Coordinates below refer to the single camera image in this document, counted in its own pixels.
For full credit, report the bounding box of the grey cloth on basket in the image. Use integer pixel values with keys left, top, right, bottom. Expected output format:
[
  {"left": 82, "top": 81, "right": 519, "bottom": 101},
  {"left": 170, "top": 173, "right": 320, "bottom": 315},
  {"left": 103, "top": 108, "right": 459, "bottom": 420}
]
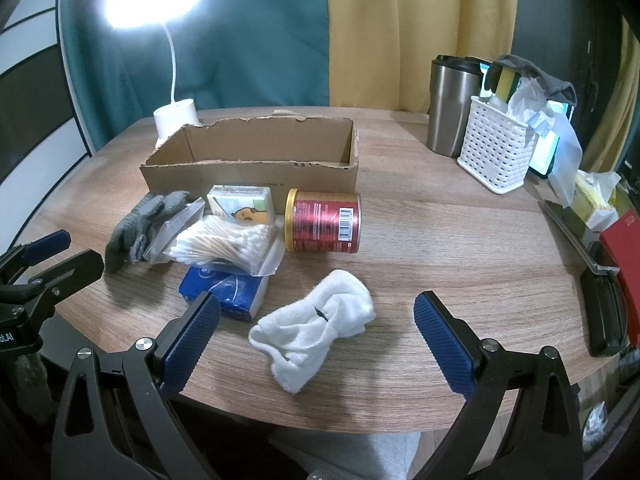
[{"left": 484, "top": 54, "right": 577, "bottom": 107}]

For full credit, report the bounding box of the black case on table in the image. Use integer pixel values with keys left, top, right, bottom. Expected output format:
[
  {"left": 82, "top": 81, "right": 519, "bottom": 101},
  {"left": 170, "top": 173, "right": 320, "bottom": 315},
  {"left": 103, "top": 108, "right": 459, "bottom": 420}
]
[{"left": 539, "top": 200, "right": 628, "bottom": 358}]

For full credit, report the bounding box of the stainless steel tumbler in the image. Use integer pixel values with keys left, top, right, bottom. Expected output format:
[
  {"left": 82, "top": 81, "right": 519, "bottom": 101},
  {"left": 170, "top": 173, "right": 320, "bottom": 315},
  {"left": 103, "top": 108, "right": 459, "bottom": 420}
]
[{"left": 426, "top": 54, "right": 484, "bottom": 158}]

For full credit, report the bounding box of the clear plastic bag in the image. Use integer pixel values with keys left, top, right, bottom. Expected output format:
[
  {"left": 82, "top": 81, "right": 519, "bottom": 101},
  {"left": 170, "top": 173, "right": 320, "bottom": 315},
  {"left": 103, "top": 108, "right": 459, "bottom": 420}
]
[{"left": 506, "top": 77, "right": 582, "bottom": 207}]

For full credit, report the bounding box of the white sock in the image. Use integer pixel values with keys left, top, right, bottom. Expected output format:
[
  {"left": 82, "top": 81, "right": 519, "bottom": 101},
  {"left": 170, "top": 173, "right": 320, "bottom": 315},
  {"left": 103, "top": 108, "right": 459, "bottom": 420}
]
[{"left": 248, "top": 270, "right": 375, "bottom": 394}]

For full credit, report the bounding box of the open cardboard box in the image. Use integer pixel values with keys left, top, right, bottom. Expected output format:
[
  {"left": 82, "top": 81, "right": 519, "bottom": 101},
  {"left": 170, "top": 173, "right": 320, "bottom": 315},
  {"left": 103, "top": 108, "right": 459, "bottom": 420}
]
[{"left": 140, "top": 115, "right": 359, "bottom": 212}]

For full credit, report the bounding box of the green tissue pack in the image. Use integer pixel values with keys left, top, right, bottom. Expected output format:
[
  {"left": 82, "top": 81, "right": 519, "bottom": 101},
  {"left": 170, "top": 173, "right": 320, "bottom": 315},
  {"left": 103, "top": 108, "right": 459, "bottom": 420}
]
[{"left": 206, "top": 185, "right": 276, "bottom": 224}]

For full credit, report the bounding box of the blue tissue pack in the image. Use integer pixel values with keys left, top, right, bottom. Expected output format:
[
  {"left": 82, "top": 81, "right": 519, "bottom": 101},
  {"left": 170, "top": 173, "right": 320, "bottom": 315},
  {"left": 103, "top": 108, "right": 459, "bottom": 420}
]
[{"left": 178, "top": 266, "right": 269, "bottom": 321}]

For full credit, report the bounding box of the white perforated plastic basket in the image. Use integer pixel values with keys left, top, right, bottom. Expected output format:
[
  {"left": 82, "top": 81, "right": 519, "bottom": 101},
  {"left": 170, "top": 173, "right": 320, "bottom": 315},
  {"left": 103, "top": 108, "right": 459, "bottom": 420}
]
[{"left": 457, "top": 96, "right": 538, "bottom": 195}]

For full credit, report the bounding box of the red book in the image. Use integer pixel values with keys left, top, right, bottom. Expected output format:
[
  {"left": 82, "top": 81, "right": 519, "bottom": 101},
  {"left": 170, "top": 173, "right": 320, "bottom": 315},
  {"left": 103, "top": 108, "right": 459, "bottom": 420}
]
[{"left": 600, "top": 209, "right": 640, "bottom": 347}]

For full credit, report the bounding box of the yellow green sponge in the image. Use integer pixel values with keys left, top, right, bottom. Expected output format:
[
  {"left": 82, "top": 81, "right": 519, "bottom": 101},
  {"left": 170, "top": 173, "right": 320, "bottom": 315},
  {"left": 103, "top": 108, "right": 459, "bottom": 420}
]
[{"left": 484, "top": 62, "right": 521, "bottom": 103}]

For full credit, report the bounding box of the bag of cotton swabs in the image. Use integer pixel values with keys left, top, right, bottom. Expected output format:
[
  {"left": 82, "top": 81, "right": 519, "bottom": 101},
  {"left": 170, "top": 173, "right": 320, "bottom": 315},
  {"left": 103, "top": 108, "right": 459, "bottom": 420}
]
[{"left": 164, "top": 214, "right": 285, "bottom": 278}]

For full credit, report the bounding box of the grey knitted glove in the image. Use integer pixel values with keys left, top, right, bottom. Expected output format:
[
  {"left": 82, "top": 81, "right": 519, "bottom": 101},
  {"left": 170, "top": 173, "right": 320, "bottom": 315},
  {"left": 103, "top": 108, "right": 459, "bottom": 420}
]
[{"left": 104, "top": 191, "right": 189, "bottom": 273}]

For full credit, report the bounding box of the white desk lamp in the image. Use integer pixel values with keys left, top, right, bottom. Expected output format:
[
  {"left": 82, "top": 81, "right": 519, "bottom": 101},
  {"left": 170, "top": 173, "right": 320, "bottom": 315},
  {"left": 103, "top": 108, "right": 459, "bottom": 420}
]
[{"left": 103, "top": 0, "right": 201, "bottom": 148}]

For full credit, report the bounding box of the yellow curtain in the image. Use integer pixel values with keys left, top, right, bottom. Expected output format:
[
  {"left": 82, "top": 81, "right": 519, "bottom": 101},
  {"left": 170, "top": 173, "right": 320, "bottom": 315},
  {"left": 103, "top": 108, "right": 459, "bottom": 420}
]
[{"left": 328, "top": 0, "right": 518, "bottom": 113}]

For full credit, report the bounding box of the small clear zip bag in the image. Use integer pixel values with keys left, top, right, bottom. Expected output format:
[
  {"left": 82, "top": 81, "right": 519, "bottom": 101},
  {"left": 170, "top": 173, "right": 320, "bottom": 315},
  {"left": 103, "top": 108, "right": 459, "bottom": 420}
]
[{"left": 143, "top": 198, "right": 205, "bottom": 264}]

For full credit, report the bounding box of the red gold tin can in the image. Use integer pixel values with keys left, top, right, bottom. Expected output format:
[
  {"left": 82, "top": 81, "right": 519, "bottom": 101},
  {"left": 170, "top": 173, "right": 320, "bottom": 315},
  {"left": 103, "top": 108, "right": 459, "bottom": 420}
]
[{"left": 283, "top": 188, "right": 361, "bottom": 254}]

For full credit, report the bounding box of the yellow tissue pack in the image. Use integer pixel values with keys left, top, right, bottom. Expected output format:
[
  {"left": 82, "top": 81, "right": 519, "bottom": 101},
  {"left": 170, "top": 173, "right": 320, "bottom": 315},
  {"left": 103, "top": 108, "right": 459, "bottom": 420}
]
[{"left": 570, "top": 170, "right": 620, "bottom": 233}]

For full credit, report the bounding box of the teal curtain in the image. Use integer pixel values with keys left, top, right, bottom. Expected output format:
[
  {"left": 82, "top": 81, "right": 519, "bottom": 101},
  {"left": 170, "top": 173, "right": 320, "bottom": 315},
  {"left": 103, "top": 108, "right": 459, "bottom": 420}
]
[{"left": 58, "top": 0, "right": 329, "bottom": 148}]

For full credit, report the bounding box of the smartphone with lit screen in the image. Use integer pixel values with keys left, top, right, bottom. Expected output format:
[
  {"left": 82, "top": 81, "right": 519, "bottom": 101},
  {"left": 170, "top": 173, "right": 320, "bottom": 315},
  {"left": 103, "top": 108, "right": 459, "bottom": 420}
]
[{"left": 527, "top": 101, "right": 574, "bottom": 179}]

